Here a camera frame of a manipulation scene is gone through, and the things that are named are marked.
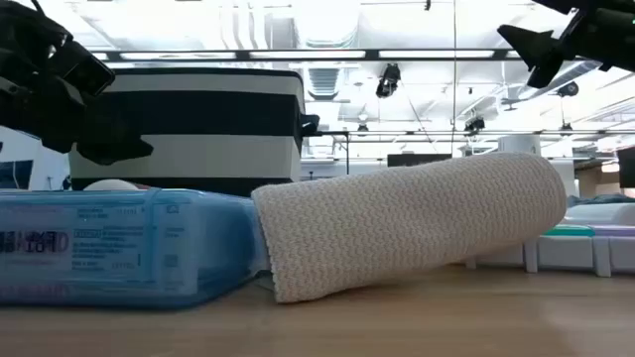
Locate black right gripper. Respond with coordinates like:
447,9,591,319
497,6,635,90

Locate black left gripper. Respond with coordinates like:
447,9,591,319
0,0,155,168

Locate blue first aid kit box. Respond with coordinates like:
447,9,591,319
0,187,272,310

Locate navy white striped fabric basket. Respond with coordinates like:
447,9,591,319
67,66,321,197

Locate multicolour weekly pill organizer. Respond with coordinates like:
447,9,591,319
465,223,635,278

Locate beige elastic bandage roll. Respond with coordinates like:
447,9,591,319
250,151,569,304

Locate dark blue screen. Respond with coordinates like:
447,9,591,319
0,159,35,192

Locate blue patterned cloth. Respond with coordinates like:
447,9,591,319
567,192,635,207

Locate dark background monitor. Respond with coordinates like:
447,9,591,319
386,153,453,169

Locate black overhead light bar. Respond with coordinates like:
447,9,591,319
88,48,525,63

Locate black ceiling camera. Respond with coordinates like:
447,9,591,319
556,80,580,99
463,115,486,135
375,62,402,99

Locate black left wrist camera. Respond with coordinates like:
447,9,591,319
47,38,116,96

